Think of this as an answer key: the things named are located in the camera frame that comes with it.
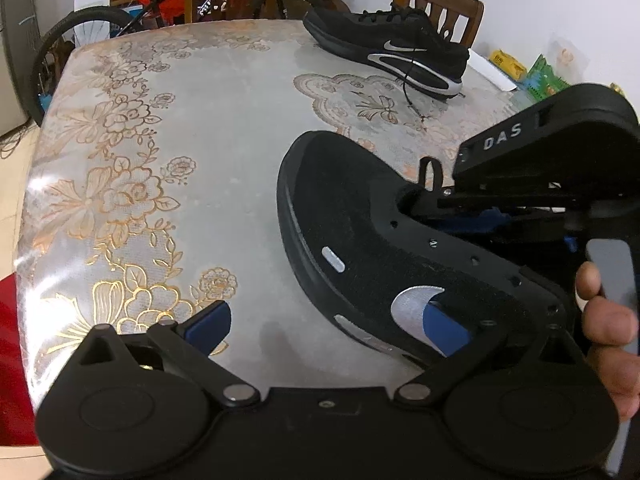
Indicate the person's right hand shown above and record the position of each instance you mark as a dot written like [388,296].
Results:
[609,327]

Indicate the red wooden chair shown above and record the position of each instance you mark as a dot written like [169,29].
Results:
[17,419]

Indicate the floral lace tablecloth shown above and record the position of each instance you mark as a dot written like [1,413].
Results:
[153,192]

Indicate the brown wooden chair right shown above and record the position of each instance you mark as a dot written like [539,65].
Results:
[444,15]

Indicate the yellow packet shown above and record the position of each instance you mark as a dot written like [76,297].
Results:
[508,65]

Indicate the black sneaker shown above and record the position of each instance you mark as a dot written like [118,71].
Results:
[364,245]
[401,41]

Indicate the green snack packet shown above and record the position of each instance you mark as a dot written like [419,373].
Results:
[541,82]

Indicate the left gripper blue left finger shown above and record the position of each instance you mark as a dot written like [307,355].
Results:
[206,330]

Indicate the silver refrigerator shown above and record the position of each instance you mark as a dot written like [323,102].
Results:
[19,37]

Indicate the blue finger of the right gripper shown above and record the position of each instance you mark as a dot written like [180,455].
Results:
[490,219]

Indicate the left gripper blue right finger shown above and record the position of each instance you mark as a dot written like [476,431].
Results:
[446,334]

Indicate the black bicycle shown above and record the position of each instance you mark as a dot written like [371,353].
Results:
[108,19]

